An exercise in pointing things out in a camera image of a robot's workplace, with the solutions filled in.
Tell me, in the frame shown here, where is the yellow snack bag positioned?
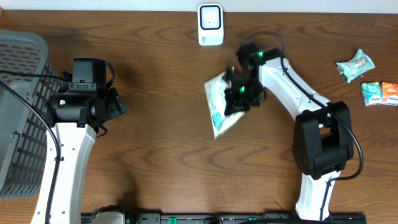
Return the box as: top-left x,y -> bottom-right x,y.
204,72 -> 245,139

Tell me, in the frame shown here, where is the teal wet wipes pack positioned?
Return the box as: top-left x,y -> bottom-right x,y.
336,49 -> 376,83

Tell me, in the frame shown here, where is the small green tissue pack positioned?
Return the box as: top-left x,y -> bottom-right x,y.
361,82 -> 384,106

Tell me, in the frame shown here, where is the orange tissue pack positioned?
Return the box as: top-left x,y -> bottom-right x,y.
381,82 -> 398,106

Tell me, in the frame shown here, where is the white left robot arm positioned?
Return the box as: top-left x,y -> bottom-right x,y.
32,58 -> 127,223

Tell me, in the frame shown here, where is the white barcode scanner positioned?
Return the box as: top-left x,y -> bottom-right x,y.
197,3 -> 224,46

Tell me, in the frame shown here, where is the grey plastic mesh basket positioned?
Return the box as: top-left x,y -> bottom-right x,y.
1,30 -> 61,200

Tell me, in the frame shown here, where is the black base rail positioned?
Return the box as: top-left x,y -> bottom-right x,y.
80,212 -> 368,224

